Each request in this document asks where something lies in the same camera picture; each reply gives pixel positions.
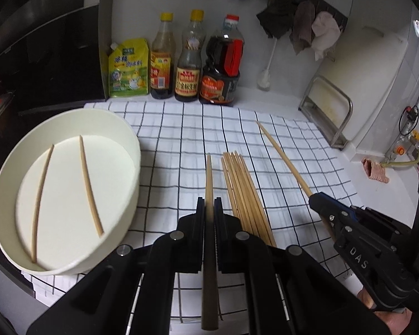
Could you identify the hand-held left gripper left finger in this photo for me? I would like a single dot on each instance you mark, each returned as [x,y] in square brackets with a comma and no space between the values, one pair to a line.
[199,237]

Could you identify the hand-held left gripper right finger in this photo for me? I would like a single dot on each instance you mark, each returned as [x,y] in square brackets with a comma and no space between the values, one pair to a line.
[219,237]

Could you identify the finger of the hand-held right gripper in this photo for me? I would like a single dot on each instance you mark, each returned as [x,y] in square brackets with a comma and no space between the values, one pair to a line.
[323,209]
[340,207]

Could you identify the pile of wooden chopsticks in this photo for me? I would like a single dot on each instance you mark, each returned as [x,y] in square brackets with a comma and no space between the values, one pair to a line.
[237,188]

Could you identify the single wooden chopstick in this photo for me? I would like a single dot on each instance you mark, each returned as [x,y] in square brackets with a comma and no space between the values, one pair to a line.
[86,178]
[286,162]
[208,181]

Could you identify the white round container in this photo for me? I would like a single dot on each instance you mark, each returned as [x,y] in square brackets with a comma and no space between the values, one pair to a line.
[63,188]

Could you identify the person's right hand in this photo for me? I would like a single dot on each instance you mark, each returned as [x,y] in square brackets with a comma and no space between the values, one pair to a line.
[392,322]

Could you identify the pink striped rag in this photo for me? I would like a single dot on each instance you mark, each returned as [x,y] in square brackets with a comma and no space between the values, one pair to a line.
[375,172]

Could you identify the black and white checkered cloth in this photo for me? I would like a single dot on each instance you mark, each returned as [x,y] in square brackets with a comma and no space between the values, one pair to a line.
[181,139]

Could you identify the metal board rack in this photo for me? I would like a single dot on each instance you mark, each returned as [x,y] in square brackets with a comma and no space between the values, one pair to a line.
[349,108]

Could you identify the white cutting board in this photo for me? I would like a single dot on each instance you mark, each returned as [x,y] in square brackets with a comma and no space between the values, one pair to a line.
[370,94]

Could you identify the gas valve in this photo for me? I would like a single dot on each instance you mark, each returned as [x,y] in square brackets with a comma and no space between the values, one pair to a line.
[410,113]

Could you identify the white dish brush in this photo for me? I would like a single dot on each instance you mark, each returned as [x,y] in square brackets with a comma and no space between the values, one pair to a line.
[264,80]

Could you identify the large dark red cap bottle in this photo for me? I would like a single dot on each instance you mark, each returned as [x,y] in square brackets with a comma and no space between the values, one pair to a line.
[216,83]

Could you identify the yellow cap soy sauce bottle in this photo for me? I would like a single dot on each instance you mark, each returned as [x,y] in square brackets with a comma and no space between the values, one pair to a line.
[188,76]

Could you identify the yellow cap vinegar bottle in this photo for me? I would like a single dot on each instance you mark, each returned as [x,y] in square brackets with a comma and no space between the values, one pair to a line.
[161,69]

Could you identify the yellow green seasoning pouch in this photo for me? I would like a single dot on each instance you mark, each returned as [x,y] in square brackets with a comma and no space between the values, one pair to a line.
[129,73]

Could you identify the brown hanging cloth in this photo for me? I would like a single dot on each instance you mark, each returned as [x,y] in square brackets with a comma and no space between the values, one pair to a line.
[302,24]

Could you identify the black range hood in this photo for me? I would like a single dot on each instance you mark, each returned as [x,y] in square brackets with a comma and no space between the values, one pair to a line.
[49,42]

